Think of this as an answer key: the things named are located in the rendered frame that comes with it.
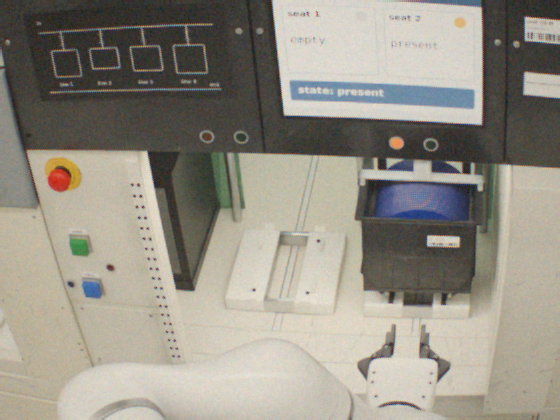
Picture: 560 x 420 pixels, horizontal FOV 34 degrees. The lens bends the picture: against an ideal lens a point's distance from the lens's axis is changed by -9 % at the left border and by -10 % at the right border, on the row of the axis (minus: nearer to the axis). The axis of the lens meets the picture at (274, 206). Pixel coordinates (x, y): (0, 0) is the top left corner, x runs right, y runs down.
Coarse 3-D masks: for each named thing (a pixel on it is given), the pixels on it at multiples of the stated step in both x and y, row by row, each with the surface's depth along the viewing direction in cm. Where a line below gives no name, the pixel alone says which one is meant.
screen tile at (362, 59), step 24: (288, 24) 127; (312, 24) 126; (336, 24) 125; (360, 24) 125; (288, 48) 129; (312, 48) 128; (336, 48) 128; (360, 48) 127; (312, 72) 131; (336, 72) 130; (360, 72) 130
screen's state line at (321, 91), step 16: (304, 80) 132; (304, 96) 134; (320, 96) 133; (336, 96) 133; (352, 96) 132; (368, 96) 132; (384, 96) 131; (400, 96) 131; (416, 96) 130; (432, 96) 130; (448, 96) 129; (464, 96) 129
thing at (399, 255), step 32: (384, 160) 188; (416, 160) 172; (480, 192) 175; (384, 224) 172; (416, 224) 171; (448, 224) 170; (480, 224) 168; (384, 256) 177; (416, 256) 176; (448, 256) 175; (384, 288) 182; (416, 288) 181; (448, 288) 180
